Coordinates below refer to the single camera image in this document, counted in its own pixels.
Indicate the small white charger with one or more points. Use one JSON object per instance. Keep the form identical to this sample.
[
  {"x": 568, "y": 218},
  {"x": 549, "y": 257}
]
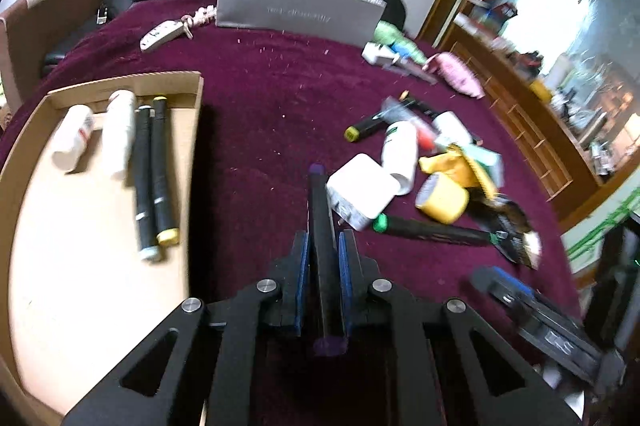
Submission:
[{"x": 375, "y": 54}]

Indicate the plain white bottle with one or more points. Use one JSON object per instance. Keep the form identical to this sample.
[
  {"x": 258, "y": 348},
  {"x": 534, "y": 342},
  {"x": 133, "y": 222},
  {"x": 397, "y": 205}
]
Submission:
[{"x": 119, "y": 131}]

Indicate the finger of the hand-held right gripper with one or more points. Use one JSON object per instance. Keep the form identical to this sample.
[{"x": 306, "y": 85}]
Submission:
[{"x": 500, "y": 286}]

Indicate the white bottle red label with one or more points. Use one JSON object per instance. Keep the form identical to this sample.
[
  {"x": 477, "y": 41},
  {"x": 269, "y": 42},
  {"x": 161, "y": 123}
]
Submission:
[{"x": 72, "y": 141}]

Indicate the small blue object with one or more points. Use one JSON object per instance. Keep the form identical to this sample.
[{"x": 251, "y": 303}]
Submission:
[{"x": 401, "y": 50}]

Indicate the black strip gold ends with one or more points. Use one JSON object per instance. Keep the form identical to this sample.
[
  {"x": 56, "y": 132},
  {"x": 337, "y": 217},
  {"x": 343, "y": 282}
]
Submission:
[{"x": 407, "y": 98}]

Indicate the yellow tape roll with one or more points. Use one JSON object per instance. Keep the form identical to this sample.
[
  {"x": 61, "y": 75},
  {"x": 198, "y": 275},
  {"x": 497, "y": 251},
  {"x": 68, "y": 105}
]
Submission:
[{"x": 442, "y": 201}]

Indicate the pink cloth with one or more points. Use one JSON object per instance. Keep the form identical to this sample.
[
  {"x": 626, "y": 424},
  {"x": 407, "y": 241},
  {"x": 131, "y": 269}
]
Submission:
[{"x": 457, "y": 74}]

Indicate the red and blue box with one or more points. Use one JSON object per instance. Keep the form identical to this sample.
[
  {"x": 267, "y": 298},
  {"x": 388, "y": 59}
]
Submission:
[{"x": 502, "y": 11}]

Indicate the black marker yellow cap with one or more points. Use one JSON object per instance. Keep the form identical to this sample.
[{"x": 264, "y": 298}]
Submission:
[{"x": 162, "y": 176}]

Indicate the teal packet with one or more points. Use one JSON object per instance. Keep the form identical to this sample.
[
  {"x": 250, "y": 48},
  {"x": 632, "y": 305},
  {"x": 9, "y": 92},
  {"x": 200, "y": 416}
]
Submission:
[{"x": 490, "y": 161}]

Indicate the white cylinder container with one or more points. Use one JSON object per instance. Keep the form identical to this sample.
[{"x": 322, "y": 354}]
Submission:
[{"x": 452, "y": 126}]

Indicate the grey storage box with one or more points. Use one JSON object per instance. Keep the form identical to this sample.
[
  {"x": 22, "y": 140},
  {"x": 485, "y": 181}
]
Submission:
[{"x": 295, "y": 14}]

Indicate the wooden sideboard cabinet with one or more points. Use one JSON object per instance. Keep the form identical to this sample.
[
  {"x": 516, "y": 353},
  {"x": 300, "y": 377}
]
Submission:
[{"x": 530, "y": 146}]

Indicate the black marker olive cap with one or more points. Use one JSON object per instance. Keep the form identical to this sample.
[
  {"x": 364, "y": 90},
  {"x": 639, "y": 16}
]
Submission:
[{"x": 367, "y": 126}]

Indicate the yellow packet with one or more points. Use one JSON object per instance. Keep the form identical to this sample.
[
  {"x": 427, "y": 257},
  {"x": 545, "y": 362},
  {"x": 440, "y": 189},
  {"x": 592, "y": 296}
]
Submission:
[{"x": 455, "y": 164}]

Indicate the black marker pale blue cap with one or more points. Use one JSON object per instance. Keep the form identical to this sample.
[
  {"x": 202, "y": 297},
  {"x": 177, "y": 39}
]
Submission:
[{"x": 142, "y": 186}]

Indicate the silver metal buckle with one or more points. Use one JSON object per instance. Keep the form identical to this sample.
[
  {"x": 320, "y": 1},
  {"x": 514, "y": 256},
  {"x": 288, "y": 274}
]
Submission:
[{"x": 102, "y": 15}]

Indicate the black marker purple caps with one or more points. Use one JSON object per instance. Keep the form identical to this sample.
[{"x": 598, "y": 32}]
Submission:
[{"x": 322, "y": 231}]

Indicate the black marker green cap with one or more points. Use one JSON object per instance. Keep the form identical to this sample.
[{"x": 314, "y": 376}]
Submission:
[{"x": 435, "y": 231}]

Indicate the grey purple packet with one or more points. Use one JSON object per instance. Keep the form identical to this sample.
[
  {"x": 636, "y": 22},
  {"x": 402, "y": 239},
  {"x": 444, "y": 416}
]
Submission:
[{"x": 415, "y": 70}]

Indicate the white key fob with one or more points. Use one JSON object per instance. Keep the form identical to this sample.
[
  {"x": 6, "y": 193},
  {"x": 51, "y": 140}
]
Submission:
[{"x": 160, "y": 34}]

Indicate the white bottle green label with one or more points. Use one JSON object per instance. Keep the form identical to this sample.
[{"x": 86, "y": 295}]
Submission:
[{"x": 400, "y": 151}]

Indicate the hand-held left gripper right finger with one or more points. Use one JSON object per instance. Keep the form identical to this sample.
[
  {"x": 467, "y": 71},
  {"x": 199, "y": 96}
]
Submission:
[{"x": 345, "y": 276}]

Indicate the black and gold packet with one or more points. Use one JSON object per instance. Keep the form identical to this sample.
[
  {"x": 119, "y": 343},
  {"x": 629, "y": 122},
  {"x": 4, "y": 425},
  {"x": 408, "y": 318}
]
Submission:
[{"x": 510, "y": 221}]

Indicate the maroon tablecloth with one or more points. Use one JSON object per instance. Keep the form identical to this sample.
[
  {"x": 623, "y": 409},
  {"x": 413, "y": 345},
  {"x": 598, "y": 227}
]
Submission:
[{"x": 265, "y": 106}]

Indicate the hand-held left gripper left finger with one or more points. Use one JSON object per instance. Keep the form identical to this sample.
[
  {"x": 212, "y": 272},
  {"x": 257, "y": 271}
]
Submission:
[{"x": 299, "y": 286}]

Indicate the white square power adapter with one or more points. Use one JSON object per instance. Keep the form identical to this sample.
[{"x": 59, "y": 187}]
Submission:
[{"x": 357, "y": 188}]

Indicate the brown upholstered chair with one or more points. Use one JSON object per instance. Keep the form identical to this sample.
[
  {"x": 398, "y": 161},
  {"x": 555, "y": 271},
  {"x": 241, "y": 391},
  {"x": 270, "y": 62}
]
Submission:
[{"x": 30, "y": 36}]

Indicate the clear plastic packet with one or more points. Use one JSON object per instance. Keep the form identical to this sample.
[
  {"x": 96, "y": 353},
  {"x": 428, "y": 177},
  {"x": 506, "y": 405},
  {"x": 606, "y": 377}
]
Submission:
[{"x": 395, "y": 110}]

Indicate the yellow container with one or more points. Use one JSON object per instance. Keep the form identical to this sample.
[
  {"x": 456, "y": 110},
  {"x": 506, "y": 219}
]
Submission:
[{"x": 541, "y": 90}]

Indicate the cardboard tray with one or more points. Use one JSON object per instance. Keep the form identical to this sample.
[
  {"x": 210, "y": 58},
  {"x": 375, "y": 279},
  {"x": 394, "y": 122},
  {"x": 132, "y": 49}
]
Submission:
[{"x": 75, "y": 256}]

